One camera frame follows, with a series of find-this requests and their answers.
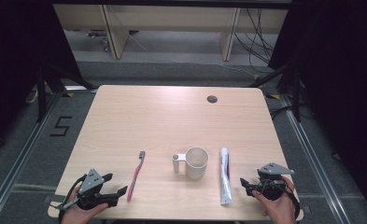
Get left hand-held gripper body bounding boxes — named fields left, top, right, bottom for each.
left=77, top=168, right=120, bottom=211

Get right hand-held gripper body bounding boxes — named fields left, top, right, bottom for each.
left=255, top=161, right=295, bottom=202

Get white toothpaste tube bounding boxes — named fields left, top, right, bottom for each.
left=219, top=147, right=233, bottom=206

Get pink toothbrush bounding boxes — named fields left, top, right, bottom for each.
left=126, top=150, right=147, bottom=203

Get white cup with handle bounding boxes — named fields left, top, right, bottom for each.
left=171, top=147, right=210, bottom=180

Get person's right hand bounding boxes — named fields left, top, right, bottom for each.
left=251, top=176, right=297, bottom=224

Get person's left hand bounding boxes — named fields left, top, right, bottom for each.
left=61, top=186, right=109, bottom=224

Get black metal stand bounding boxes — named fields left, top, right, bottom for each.
left=35, top=63, right=97, bottom=123
left=248, top=61, right=303, bottom=123

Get black curtain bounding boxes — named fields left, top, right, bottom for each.
left=268, top=0, right=367, bottom=214
left=0, top=0, right=81, bottom=157

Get light wooden shelf unit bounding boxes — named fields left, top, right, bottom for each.
left=52, top=3, right=289, bottom=62

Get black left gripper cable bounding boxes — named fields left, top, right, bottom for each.
left=49, top=175, right=88, bottom=224

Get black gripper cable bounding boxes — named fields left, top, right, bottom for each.
left=282, top=181, right=301, bottom=220
left=49, top=175, right=88, bottom=224

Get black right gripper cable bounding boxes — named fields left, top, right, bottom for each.
left=282, top=181, right=301, bottom=220

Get aluminium floor rail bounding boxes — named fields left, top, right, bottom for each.
left=279, top=94, right=351, bottom=224
left=0, top=92, right=64, bottom=224

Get black floor cables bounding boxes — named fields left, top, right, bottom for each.
left=233, top=7, right=276, bottom=75

